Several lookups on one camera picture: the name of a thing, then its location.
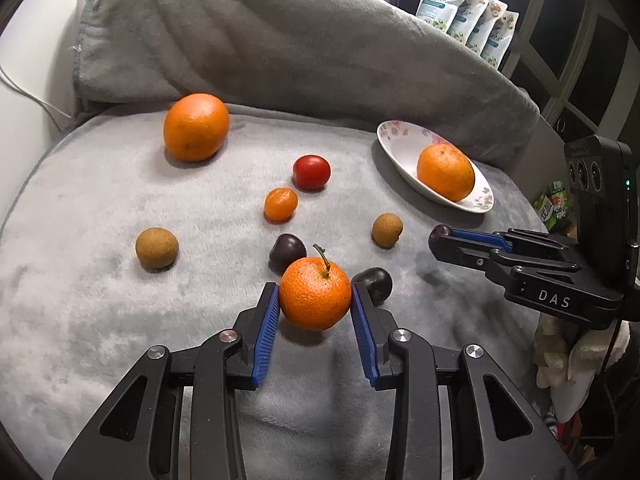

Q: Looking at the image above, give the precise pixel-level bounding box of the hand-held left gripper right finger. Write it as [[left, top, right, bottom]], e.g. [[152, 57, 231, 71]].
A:
[[350, 280, 581, 480]]

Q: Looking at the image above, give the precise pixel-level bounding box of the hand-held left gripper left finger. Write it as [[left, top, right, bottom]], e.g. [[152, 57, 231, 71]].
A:
[[52, 282, 281, 480]]

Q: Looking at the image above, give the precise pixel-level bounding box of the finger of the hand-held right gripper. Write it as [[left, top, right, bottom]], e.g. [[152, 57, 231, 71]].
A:
[[450, 229, 566, 261], [429, 232, 581, 286]]

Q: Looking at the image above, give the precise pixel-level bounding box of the dark plum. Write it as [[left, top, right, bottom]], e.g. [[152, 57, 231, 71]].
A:
[[269, 233, 308, 277], [351, 267, 393, 307]]

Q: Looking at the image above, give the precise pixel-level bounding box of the mandarin with green stem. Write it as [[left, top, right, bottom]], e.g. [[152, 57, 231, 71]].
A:
[[278, 243, 352, 332]]

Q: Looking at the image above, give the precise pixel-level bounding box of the brown longan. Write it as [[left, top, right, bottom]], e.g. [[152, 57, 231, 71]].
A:
[[135, 227, 180, 269], [371, 213, 404, 249]]

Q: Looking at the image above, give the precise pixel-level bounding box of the white floral plate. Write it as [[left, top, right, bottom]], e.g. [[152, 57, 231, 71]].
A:
[[376, 120, 495, 214]]

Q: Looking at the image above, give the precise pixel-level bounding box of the red cherry tomato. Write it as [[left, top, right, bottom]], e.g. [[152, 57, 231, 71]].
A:
[[292, 155, 331, 191]]

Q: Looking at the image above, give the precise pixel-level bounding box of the green snack packet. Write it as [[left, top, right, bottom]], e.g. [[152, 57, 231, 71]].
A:
[[531, 181, 577, 235]]

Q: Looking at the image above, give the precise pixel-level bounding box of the medium round orange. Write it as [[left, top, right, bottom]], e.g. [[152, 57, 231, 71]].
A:
[[416, 143, 476, 202]]

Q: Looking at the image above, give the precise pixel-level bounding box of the small orange kumquat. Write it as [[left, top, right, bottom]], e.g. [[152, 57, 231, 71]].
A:
[[264, 187, 299, 223]]

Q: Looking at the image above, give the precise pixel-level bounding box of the grey plush blanket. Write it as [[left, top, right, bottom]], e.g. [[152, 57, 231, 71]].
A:
[[0, 102, 566, 480]]

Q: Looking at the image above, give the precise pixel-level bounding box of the large orange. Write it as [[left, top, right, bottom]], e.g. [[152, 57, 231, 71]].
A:
[[163, 92, 230, 163]]

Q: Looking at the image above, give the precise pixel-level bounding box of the grey plush pillow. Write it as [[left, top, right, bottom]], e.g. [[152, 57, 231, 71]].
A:
[[75, 0, 542, 167]]

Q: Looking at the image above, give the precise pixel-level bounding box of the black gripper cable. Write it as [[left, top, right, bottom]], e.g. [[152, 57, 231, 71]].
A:
[[597, 319, 632, 461]]

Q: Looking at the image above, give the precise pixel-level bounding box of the white cable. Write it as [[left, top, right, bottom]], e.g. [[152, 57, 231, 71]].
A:
[[0, 66, 75, 120]]

